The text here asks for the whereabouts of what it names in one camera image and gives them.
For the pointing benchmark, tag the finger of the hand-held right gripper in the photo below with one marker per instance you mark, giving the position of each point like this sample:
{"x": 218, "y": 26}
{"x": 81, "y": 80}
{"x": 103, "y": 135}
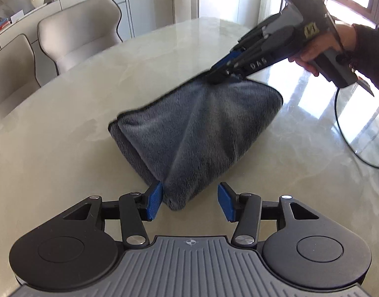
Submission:
{"x": 245, "y": 45}
{"x": 238, "y": 68}

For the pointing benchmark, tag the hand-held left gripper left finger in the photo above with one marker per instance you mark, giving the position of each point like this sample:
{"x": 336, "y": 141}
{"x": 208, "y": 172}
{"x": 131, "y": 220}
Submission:
{"x": 154, "y": 201}

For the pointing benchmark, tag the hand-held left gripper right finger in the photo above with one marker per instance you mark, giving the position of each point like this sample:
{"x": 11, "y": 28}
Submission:
{"x": 225, "y": 201}

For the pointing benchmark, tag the blue and grey towel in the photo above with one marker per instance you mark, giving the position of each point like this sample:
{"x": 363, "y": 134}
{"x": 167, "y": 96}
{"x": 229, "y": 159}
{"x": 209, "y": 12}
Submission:
{"x": 208, "y": 123}

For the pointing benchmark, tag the person's right forearm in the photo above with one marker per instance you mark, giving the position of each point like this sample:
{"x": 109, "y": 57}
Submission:
{"x": 371, "y": 55}

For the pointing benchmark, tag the person's right hand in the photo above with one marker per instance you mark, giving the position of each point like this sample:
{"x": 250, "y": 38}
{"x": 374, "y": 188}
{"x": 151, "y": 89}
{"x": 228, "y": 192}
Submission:
{"x": 345, "y": 38}

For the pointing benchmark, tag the white rounded cabinet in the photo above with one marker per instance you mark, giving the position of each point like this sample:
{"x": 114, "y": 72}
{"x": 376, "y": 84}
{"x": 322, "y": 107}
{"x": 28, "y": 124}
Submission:
{"x": 232, "y": 0}

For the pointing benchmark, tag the grey upholstered chair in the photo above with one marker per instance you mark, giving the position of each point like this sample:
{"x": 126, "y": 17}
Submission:
{"x": 81, "y": 31}
{"x": 13, "y": 74}

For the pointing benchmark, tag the white card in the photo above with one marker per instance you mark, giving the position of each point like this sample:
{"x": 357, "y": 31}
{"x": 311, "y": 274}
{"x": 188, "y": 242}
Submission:
{"x": 17, "y": 17}

